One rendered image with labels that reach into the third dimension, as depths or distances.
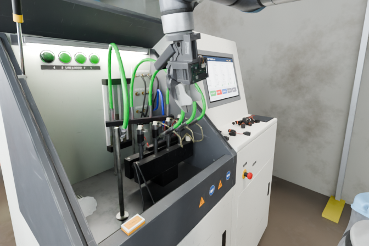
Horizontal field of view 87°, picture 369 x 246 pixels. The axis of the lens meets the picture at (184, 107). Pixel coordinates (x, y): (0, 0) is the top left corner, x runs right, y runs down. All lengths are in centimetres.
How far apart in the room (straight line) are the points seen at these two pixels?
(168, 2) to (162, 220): 55
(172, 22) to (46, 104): 63
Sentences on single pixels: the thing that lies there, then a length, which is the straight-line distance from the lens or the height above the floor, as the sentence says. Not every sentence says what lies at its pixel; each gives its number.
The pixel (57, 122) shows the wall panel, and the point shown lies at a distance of 95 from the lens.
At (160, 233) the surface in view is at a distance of 64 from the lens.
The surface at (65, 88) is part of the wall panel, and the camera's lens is 94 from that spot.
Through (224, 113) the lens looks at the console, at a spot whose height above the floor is 105.
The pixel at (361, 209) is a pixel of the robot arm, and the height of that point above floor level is 112.
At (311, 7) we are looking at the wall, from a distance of 256.
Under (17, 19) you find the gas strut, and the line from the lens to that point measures 68.
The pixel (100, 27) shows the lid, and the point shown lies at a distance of 95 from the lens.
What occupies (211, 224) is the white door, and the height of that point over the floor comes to 72.
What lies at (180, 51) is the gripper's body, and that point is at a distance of 49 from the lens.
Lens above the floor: 133
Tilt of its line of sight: 11 degrees down
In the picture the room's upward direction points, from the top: straight up
